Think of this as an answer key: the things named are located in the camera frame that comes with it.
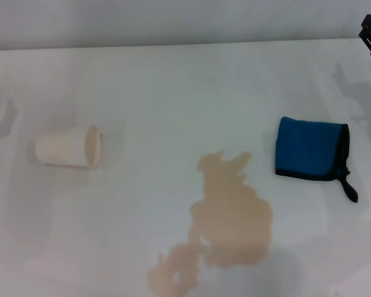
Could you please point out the white paper cup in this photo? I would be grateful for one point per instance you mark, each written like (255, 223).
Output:
(62, 149)

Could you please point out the brown water stain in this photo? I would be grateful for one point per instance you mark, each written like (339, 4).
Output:
(232, 216)

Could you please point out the blue rag with black trim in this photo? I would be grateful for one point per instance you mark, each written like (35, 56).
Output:
(306, 148)

